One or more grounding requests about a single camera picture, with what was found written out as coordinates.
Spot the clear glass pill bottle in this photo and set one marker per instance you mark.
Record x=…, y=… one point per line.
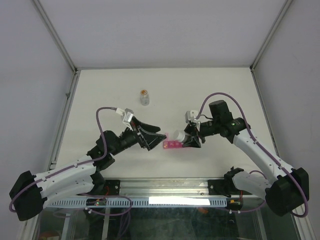
x=144, y=99

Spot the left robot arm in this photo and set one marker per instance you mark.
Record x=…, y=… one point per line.
x=31, y=193

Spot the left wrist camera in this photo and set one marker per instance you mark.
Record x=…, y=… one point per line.
x=126, y=116

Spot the left aluminium frame post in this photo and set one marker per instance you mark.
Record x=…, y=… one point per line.
x=54, y=34

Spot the aluminium frame post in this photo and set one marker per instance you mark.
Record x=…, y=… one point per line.
x=54, y=34
x=273, y=29

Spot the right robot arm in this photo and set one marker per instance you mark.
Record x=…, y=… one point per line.
x=282, y=187

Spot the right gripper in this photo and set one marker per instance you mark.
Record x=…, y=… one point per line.
x=193, y=141

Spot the pink pill organizer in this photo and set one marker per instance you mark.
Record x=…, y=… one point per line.
x=171, y=144

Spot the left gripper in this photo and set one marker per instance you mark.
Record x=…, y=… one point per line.
x=148, y=140

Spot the white blue pill bottle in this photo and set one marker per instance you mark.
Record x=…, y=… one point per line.
x=181, y=136

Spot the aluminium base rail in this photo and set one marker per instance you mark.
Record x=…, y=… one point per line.
x=162, y=186

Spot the right aluminium frame post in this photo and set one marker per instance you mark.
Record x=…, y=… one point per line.
x=273, y=29

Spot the white slotted cable duct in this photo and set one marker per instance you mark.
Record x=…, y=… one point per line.
x=144, y=202

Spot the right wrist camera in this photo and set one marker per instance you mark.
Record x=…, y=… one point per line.
x=192, y=117

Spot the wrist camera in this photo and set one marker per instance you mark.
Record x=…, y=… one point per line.
x=192, y=117
x=126, y=116

